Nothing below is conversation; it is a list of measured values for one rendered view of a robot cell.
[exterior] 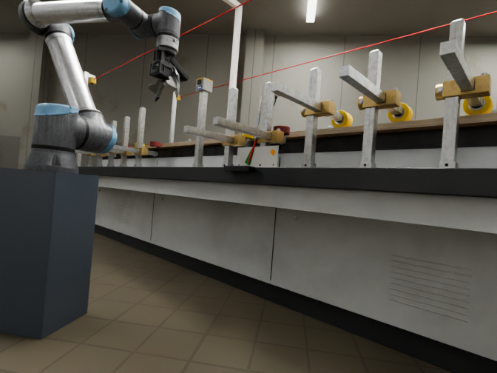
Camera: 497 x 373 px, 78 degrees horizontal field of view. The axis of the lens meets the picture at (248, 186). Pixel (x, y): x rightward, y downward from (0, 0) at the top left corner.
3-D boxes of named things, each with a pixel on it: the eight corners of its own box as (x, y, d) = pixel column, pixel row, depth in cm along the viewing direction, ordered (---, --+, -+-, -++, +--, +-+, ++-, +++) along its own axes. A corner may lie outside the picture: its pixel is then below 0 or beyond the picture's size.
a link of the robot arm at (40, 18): (6, -6, 137) (123, -17, 112) (35, 10, 148) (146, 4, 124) (2, 20, 137) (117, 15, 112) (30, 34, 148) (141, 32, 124)
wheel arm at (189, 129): (187, 133, 137) (188, 124, 137) (183, 134, 139) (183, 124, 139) (253, 149, 168) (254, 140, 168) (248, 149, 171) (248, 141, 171)
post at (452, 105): (452, 174, 92) (464, 15, 93) (439, 174, 94) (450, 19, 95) (455, 175, 94) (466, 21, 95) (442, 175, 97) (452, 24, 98)
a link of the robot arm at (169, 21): (166, 18, 134) (186, 15, 130) (164, 46, 134) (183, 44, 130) (152, 5, 125) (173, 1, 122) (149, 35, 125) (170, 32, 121)
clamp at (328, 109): (328, 112, 121) (328, 99, 121) (299, 115, 130) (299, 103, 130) (335, 115, 125) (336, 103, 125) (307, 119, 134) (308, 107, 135)
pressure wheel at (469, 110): (482, 86, 103) (457, 101, 107) (497, 105, 100) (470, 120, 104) (484, 92, 107) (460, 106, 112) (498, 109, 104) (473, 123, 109)
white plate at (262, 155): (276, 167, 137) (277, 145, 137) (235, 167, 155) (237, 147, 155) (276, 167, 137) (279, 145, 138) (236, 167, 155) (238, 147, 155)
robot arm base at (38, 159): (55, 172, 113) (57, 144, 113) (9, 168, 116) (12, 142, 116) (88, 175, 132) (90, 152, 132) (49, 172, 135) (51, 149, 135)
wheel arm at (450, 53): (456, 52, 68) (457, 35, 68) (437, 56, 71) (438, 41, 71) (484, 108, 105) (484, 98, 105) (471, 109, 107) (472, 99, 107)
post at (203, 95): (197, 166, 178) (203, 89, 178) (191, 166, 181) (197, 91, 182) (203, 168, 181) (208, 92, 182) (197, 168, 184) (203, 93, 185)
